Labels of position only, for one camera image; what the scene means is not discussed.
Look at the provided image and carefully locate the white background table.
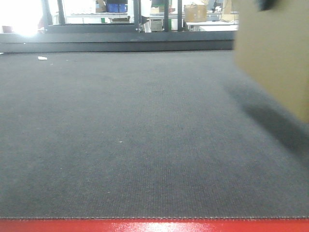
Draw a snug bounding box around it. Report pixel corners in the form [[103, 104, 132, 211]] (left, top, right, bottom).
[[186, 21, 239, 32]]

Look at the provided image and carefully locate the background brown cardboard box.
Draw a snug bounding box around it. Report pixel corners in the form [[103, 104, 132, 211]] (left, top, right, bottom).
[[184, 4, 207, 23]]

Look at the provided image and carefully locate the blue storage bin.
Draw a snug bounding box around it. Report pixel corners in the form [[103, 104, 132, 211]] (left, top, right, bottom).
[[106, 3, 127, 13]]

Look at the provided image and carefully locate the black conveyor back rail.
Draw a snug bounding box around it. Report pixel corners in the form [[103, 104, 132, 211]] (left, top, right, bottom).
[[0, 31, 236, 53]]

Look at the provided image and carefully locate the small white paper scrap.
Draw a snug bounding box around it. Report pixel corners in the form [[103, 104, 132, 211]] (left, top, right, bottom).
[[38, 56, 48, 61]]

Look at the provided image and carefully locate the red conveyor front edge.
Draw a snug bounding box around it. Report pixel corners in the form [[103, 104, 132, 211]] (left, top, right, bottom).
[[0, 219, 309, 232]]

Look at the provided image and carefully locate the white background box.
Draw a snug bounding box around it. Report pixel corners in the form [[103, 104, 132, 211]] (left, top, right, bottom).
[[64, 0, 96, 14]]

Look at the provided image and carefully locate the tall brown cardboard box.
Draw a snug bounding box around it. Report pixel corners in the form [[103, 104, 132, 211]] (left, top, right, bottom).
[[235, 0, 309, 122]]

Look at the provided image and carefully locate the black metal frame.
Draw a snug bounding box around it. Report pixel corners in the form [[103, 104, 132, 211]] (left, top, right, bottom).
[[41, 0, 184, 33]]

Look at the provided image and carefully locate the dark grey conveyor belt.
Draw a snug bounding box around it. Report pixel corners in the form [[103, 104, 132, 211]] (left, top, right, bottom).
[[0, 51, 309, 218]]

